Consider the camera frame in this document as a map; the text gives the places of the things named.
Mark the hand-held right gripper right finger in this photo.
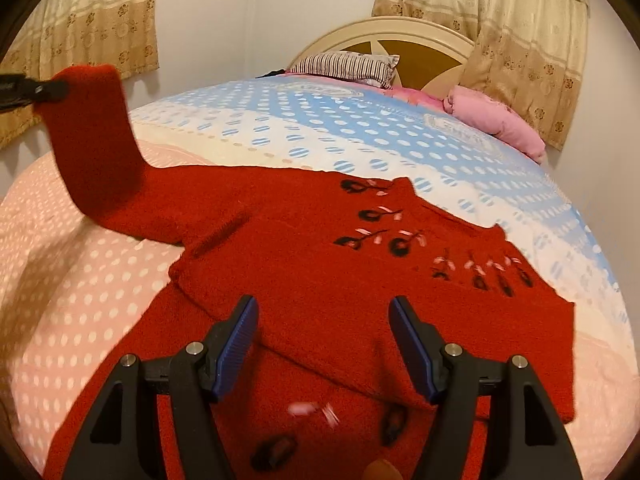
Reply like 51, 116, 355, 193
388, 295, 584, 480

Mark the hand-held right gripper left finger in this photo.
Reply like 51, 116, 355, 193
60, 295, 260, 480

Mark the pink pillow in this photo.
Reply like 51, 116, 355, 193
442, 85, 547, 164

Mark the pink under sheet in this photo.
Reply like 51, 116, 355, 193
284, 72, 447, 112

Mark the beige floral curtain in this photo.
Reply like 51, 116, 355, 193
0, 0, 161, 151
371, 0, 592, 152

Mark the striped pillow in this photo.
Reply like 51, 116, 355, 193
289, 51, 401, 89

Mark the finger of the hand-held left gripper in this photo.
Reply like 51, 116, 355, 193
0, 72, 69, 112

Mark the cream wooden headboard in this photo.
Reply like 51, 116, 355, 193
286, 16, 477, 100

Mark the red knitted sweater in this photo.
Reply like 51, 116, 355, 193
42, 64, 577, 480

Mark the polka dot bed sheet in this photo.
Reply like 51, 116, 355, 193
0, 76, 640, 480

